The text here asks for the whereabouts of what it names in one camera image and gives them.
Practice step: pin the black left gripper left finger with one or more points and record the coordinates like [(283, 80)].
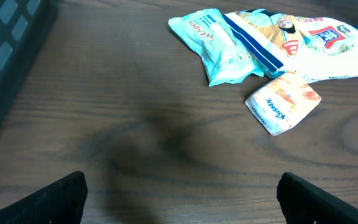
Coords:
[(61, 202)]

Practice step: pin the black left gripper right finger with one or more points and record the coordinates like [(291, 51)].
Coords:
[(303, 202)]

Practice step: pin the orange small snack box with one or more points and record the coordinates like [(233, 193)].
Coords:
[(282, 103)]

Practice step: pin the cream chips snack bag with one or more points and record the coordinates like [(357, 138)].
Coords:
[(317, 48)]

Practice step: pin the light blue wipes pack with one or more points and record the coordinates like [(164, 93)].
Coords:
[(225, 58)]

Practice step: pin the grey plastic mesh basket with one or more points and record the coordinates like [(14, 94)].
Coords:
[(24, 25)]

